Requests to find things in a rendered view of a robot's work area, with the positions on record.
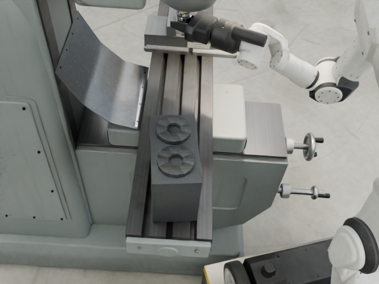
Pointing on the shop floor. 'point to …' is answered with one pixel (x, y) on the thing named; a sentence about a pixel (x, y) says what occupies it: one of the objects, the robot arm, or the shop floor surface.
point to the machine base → (114, 252)
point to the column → (39, 124)
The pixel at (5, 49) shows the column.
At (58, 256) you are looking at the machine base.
